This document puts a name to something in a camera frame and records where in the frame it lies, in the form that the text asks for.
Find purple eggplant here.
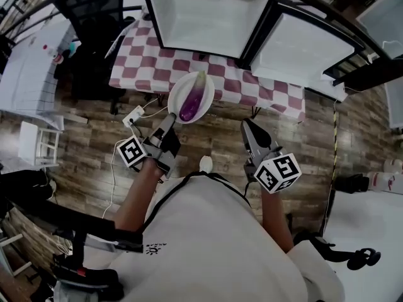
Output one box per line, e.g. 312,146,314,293
178,70,207,122

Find black cable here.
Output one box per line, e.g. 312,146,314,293
130,121,149,142

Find white power strip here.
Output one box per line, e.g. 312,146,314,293
122,104,146,127

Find white grid-pattern table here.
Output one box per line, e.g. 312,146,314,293
0,19,78,130

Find black mesh office chair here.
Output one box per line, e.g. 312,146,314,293
55,0,149,115

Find thin white cable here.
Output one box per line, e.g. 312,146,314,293
142,98,169,118

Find white panel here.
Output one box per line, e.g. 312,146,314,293
383,77,403,129
355,0,403,60

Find white stool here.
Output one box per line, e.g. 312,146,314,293
18,121,62,167

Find white bags with red print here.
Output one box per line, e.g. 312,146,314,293
368,159,403,192

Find person's right white shoe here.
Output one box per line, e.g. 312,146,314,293
199,155,213,173

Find person in white coat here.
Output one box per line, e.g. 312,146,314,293
53,171,346,302

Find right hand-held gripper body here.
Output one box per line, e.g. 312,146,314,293
244,148,302,195

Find person's left forearm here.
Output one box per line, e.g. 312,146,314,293
113,160,165,232

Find black bag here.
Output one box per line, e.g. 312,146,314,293
333,174,371,193

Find red white checkered tablecloth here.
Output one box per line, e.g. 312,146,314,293
108,17,306,122

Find yellow black striped floor tape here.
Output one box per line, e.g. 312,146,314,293
331,110,340,182

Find long white power cable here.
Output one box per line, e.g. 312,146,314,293
102,130,133,220

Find white plate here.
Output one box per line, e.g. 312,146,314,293
167,71,215,125

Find person's right forearm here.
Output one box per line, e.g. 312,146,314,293
260,184,295,254

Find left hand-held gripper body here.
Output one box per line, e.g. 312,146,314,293
116,125,182,179

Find black device with red button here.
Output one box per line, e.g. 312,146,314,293
53,256,124,302

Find black white mini refrigerator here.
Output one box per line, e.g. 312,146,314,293
140,0,366,85

